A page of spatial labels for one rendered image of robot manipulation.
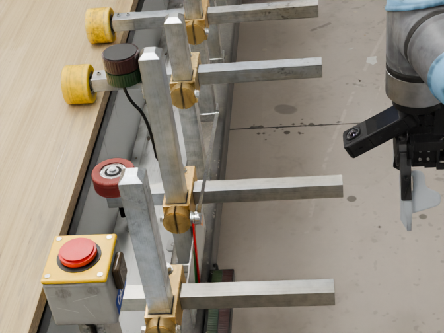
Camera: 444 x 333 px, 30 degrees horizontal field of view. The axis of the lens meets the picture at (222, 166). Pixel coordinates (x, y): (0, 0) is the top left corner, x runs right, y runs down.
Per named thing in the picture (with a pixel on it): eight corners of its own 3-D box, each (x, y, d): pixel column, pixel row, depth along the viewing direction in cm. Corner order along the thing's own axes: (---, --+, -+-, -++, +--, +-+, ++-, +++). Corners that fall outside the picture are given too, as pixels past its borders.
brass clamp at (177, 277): (189, 285, 140) (185, 263, 137) (182, 347, 129) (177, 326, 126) (154, 285, 140) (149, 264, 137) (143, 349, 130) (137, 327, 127)
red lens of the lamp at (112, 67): (143, 53, 134) (141, 41, 133) (138, 73, 130) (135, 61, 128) (107, 55, 135) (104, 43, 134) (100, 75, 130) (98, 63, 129)
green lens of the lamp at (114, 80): (146, 67, 136) (143, 55, 135) (141, 86, 131) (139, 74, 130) (110, 69, 137) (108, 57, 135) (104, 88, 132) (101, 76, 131)
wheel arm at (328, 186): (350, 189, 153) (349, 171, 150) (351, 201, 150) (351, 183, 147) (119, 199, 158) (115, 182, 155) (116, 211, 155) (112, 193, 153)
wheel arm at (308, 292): (334, 294, 134) (333, 275, 132) (335, 310, 132) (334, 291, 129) (73, 302, 139) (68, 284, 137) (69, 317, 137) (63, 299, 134)
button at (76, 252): (102, 246, 89) (98, 234, 88) (95, 273, 86) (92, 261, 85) (65, 248, 90) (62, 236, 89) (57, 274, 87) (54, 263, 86)
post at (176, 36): (213, 203, 185) (183, 9, 156) (212, 213, 182) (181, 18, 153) (197, 204, 185) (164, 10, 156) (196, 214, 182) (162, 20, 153)
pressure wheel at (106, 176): (147, 201, 161) (137, 154, 154) (141, 228, 154) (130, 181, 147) (106, 203, 162) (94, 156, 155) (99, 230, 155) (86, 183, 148)
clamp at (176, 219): (198, 185, 159) (195, 165, 156) (192, 234, 148) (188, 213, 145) (170, 187, 159) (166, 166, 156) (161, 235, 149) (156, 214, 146)
